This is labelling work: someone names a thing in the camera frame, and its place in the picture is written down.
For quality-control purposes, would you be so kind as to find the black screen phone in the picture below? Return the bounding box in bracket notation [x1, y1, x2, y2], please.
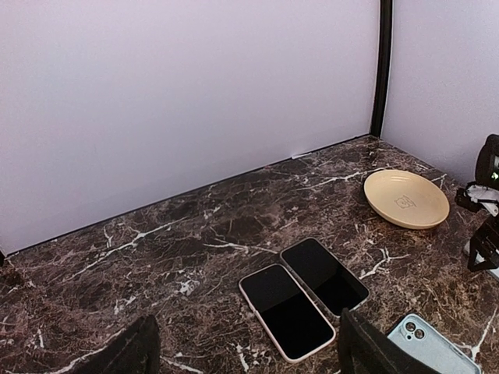
[281, 238, 368, 317]

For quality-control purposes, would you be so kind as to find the right black frame post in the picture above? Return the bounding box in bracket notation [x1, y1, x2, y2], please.
[370, 0, 394, 138]

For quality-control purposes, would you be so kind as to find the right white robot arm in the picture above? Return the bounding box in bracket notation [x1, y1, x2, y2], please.
[465, 134, 498, 272]

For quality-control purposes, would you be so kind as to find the yellow plate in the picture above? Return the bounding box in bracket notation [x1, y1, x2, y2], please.
[363, 169, 450, 230]

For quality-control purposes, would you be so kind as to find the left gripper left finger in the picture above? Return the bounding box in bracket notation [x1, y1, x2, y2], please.
[73, 315, 161, 373]

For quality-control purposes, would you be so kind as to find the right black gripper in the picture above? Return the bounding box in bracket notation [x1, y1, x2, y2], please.
[468, 217, 498, 272]

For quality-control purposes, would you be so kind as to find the clear phone case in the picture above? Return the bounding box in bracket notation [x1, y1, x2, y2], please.
[278, 236, 370, 321]

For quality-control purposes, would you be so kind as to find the light blue phone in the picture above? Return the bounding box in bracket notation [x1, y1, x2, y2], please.
[387, 313, 482, 374]

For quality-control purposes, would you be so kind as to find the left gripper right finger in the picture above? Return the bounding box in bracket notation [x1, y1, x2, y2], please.
[338, 308, 436, 373]

